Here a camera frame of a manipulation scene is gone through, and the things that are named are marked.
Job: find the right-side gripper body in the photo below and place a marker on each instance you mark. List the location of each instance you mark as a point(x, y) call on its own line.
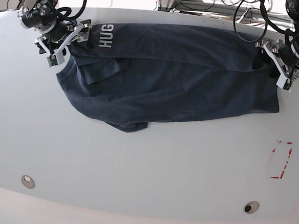
point(60, 36)

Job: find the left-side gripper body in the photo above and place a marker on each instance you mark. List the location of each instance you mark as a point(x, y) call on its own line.
point(285, 57)

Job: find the dark blue T-shirt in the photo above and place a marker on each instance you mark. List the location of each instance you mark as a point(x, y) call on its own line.
point(142, 73)

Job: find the left-side robot arm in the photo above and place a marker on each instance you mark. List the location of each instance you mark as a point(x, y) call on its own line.
point(272, 31)

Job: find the right-side robot arm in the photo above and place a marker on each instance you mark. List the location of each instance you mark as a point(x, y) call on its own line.
point(41, 14)

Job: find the red tape rectangle marking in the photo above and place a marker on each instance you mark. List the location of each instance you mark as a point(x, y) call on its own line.
point(279, 159)

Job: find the left table grommet hole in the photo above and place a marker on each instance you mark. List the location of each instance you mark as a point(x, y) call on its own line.
point(28, 182)

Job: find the table grommet hole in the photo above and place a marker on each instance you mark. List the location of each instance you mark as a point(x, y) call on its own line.
point(251, 207)
point(28, 182)

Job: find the right table grommet hole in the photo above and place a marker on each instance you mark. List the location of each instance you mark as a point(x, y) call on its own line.
point(251, 207)

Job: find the left-side wrist camera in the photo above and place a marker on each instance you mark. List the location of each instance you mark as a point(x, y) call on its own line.
point(288, 86)

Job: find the right-side wrist camera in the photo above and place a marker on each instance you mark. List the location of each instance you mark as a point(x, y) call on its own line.
point(55, 59)

